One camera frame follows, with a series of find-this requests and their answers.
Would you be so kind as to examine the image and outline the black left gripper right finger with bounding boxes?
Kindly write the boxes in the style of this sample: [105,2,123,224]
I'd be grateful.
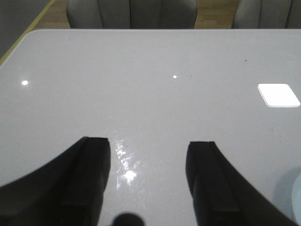
[185,141,296,226]

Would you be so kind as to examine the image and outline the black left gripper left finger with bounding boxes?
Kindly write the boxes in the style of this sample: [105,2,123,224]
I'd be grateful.
[0,137,111,226]

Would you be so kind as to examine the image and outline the light blue round plate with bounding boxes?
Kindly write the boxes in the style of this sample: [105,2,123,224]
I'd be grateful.
[292,174,301,226]

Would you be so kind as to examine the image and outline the left beige upholstered chair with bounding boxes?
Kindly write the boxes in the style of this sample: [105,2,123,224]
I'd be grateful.
[66,0,198,29]

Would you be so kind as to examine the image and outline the beige upholstered chair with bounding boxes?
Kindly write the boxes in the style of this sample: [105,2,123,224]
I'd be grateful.
[66,0,198,29]
[231,0,301,29]

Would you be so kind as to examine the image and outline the right beige upholstered chair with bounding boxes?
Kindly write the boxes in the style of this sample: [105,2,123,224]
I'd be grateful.
[231,0,301,29]

